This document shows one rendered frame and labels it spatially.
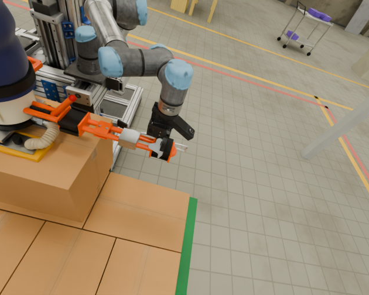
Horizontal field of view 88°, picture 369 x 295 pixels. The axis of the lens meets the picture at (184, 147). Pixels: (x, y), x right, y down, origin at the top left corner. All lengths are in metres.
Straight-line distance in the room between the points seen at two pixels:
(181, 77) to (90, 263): 1.07
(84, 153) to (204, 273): 1.44
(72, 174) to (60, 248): 0.56
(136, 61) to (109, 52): 0.07
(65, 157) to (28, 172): 0.13
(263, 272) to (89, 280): 1.51
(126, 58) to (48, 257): 1.08
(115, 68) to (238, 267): 1.89
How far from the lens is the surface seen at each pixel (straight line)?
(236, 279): 2.06
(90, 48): 1.30
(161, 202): 1.38
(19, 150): 0.94
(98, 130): 0.79
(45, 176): 0.88
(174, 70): 0.52
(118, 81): 1.48
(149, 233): 1.31
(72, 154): 0.91
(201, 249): 1.96
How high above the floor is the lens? 1.81
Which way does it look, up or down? 49 degrees down
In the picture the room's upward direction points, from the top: 24 degrees clockwise
